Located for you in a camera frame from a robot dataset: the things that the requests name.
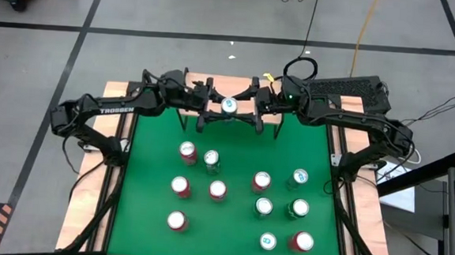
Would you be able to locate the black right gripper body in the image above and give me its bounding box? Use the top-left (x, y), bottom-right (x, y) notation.
top-left (250, 76), bottom-right (283, 136)

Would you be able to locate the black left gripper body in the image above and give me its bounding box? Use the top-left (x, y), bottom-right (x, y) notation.
top-left (187, 77), bottom-right (215, 134)

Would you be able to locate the silver blue energy drink can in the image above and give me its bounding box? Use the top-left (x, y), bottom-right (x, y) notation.
top-left (286, 167), bottom-right (310, 193)
top-left (219, 96), bottom-right (239, 119)
top-left (258, 231), bottom-right (279, 253)

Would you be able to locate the green Sprite soda can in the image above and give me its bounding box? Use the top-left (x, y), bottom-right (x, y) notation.
top-left (253, 197), bottom-right (275, 220)
top-left (201, 148), bottom-right (223, 177)
top-left (287, 197), bottom-right (311, 222)

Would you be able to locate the red Fanta soda can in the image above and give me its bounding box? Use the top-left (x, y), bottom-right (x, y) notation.
top-left (287, 231), bottom-right (316, 254)
top-left (169, 174), bottom-right (193, 201)
top-left (250, 171), bottom-right (273, 196)
top-left (166, 210), bottom-right (190, 234)
top-left (177, 140), bottom-right (200, 167)
top-left (208, 179), bottom-right (229, 203)

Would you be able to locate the green table mat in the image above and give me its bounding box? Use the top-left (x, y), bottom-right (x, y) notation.
top-left (107, 84), bottom-right (352, 255)

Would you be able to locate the white printed paper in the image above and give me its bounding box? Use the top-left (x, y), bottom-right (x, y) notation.
top-left (376, 159), bottom-right (419, 213)

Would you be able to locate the black metal beam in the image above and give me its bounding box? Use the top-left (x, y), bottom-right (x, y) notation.
top-left (376, 145), bottom-right (455, 202)

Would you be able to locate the wooden shelf with black frame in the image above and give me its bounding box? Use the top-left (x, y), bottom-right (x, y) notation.
top-left (175, 67), bottom-right (288, 141)

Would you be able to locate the black coiled cable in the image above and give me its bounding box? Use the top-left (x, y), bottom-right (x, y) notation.
top-left (282, 0), bottom-right (324, 84)

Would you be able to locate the yellow cable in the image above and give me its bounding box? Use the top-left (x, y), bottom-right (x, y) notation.
top-left (348, 0), bottom-right (381, 81)

